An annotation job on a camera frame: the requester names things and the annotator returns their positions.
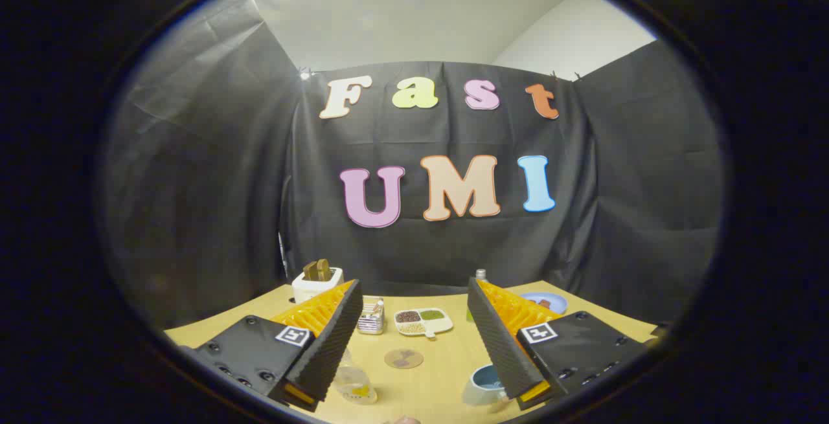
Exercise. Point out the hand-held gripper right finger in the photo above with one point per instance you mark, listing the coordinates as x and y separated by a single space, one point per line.
499 340

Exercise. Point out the blue and white cup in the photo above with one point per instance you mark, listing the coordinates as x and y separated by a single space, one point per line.
480 388

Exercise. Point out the wooden table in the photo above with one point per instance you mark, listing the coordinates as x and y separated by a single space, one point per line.
440 359

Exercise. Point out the blue plate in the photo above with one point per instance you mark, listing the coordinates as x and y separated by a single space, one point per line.
550 300

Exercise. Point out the divided dish with grains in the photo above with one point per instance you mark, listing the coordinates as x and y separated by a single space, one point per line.
422 322

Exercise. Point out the small striped container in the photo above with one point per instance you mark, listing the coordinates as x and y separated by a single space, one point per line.
370 322

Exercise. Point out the black backdrop cloth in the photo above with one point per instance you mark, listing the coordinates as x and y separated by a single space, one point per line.
214 184

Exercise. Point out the brown toast slice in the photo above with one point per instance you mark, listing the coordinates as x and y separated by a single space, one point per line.
323 270
310 272

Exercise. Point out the green bottle with grey cap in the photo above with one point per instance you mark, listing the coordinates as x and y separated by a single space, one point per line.
480 274

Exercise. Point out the white toaster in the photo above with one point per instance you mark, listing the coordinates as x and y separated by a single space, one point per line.
309 289

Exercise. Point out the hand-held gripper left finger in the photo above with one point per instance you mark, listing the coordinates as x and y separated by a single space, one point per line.
330 346

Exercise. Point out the clear plastic juice bottle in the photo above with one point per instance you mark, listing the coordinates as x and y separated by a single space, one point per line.
353 382

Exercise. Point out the round brown coaster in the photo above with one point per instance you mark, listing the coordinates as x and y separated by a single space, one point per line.
403 358

